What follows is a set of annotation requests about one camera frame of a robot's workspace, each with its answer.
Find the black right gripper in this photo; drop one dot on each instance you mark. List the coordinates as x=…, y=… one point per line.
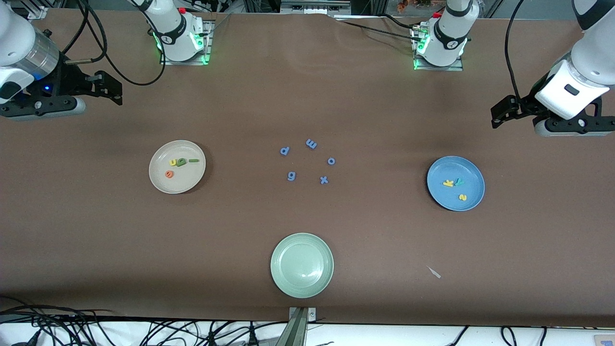
x=68, y=79

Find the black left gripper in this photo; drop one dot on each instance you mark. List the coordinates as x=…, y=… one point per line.
x=524, y=104

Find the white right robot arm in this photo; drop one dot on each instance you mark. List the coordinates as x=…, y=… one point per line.
x=175, y=36

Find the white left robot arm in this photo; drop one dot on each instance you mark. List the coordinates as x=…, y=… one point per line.
x=449, y=41

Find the blue round plate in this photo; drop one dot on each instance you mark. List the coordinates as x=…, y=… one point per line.
x=444, y=199

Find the beige brown round plate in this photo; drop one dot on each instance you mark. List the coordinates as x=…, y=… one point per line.
x=185, y=185

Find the small grey tape scrap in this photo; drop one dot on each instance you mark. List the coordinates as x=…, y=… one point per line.
x=435, y=273

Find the blue foam letter m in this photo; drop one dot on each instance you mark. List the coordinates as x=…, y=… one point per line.
x=311, y=143

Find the brown table cover sheet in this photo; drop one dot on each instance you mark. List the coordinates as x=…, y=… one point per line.
x=307, y=96

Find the beige cardboard piece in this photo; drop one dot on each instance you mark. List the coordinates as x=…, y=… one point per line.
x=604, y=340

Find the pale green round plate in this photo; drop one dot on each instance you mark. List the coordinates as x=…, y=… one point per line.
x=301, y=265

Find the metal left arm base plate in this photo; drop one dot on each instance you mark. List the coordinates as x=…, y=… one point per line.
x=437, y=68

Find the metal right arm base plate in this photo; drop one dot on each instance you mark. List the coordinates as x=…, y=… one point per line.
x=185, y=63

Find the aluminium table edge rail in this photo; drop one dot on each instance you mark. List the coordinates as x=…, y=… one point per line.
x=36, y=13

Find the aluminium frame crossbar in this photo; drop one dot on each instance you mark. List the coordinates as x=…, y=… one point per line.
x=314, y=7

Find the grey metal camera post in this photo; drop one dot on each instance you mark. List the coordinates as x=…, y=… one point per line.
x=301, y=331

